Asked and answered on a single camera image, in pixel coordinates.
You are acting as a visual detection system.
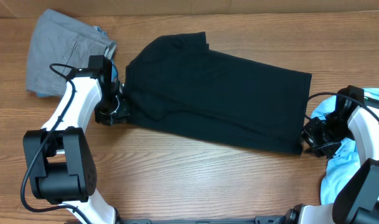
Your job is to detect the black t-shirt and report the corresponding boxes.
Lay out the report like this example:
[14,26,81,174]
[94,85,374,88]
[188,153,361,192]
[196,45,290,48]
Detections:
[124,32,312,154]

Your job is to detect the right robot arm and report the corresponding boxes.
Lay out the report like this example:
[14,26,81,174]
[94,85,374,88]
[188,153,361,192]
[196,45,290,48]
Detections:
[276,85,379,224]

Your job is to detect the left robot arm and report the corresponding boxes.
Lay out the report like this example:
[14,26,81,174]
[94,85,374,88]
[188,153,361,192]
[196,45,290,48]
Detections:
[20,65,128,223]

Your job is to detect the light blue t-shirt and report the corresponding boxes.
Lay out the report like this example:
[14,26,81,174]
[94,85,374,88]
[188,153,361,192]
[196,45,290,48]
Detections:
[311,88,379,205]

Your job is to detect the blue folded garment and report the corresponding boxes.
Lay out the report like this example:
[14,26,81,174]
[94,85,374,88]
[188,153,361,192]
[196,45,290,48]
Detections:
[36,26,119,98]

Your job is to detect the grey folded shorts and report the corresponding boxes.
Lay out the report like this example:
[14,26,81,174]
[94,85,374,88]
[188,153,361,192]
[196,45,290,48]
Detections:
[25,8,117,98]

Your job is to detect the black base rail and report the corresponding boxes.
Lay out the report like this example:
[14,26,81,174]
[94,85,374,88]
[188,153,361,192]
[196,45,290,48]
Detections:
[116,215,285,224]

